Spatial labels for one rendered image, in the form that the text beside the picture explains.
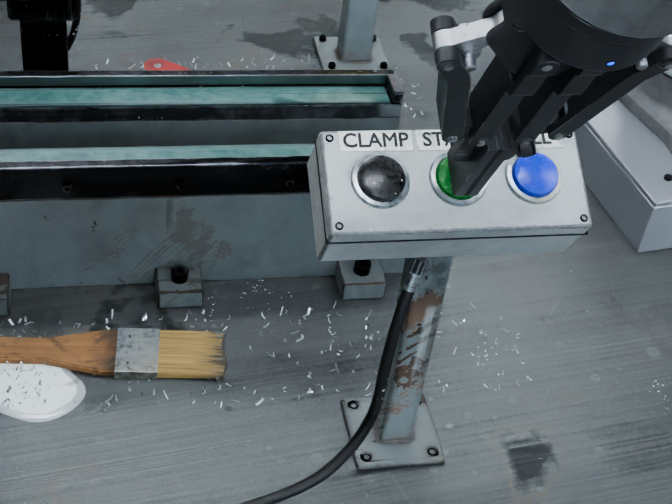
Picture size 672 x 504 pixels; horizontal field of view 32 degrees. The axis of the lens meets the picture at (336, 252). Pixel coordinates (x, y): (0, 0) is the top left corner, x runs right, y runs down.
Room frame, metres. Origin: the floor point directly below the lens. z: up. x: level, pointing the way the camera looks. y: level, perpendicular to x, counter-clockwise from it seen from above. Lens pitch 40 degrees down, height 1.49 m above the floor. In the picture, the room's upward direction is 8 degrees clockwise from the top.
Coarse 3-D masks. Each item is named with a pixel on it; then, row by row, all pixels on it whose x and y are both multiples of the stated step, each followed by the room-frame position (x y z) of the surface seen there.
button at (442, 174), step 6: (444, 162) 0.59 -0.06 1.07; (438, 168) 0.59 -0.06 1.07; (444, 168) 0.59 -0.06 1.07; (438, 174) 0.58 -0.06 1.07; (444, 174) 0.58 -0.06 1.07; (438, 180) 0.58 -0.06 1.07; (444, 180) 0.58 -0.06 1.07; (450, 180) 0.58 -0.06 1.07; (444, 186) 0.58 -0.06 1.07; (450, 186) 0.58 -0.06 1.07; (444, 192) 0.58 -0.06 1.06; (450, 192) 0.58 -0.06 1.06; (456, 198) 0.58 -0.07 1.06; (462, 198) 0.58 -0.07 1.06; (468, 198) 0.58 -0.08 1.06
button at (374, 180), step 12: (372, 156) 0.58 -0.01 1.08; (384, 156) 0.58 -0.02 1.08; (360, 168) 0.57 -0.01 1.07; (372, 168) 0.57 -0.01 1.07; (384, 168) 0.58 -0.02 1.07; (396, 168) 0.58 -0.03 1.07; (360, 180) 0.57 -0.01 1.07; (372, 180) 0.57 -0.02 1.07; (384, 180) 0.57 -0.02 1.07; (396, 180) 0.57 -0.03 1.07; (372, 192) 0.56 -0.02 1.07; (384, 192) 0.56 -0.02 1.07; (396, 192) 0.57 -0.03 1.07
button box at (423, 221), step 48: (336, 144) 0.59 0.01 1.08; (384, 144) 0.60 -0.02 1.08; (432, 144) 0.61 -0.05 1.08; (576, 144) 0.63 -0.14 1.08; (336, 192) 0.56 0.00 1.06; (432, 192) 0.58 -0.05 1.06; (480, 192) 0.58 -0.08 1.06; (576, 192) 0.60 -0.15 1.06; (336, 240) 0.54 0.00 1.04; (384, 240) 0.55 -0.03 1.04; (432, 240) 0.56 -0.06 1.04; (480, 240) 0.57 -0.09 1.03; (528, 240) 0.58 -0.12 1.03
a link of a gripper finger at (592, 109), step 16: (656, 64) 0.51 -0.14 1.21; (608, 80) 0.53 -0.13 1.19; (624, 80) 0.52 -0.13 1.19; (640, 80) 0.52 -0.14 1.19; (576, 96) 0.54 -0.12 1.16; (592, 96) 0.53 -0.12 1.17; (608, 96) 0.53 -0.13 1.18; (576, 112) 0.54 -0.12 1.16; (592, 112) 0.54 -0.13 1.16; (560, 128) 0.54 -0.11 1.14; (576, 128) 0.54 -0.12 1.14
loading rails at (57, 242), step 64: (0, 128) 0.80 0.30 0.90; (64, 128) 0.82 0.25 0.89; (128, 128) 0.83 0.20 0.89; (192, 128) 0.85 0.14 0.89; (256, 128) 0.86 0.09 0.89; (320, 128) 0.88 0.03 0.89; (384, 128) 0.90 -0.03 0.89; (0, 192) 0.71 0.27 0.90; (64, 192) 0.72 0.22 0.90; (128, 192) 0.73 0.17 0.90; (192, 192) 0.75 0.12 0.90; (256, 192) 0.76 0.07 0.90; (0, 256) 0.71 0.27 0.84; (64, 256) 0.72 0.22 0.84; (128, 256) 0.73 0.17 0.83; (192, 256) 0.75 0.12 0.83; (256, 256) 0.76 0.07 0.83
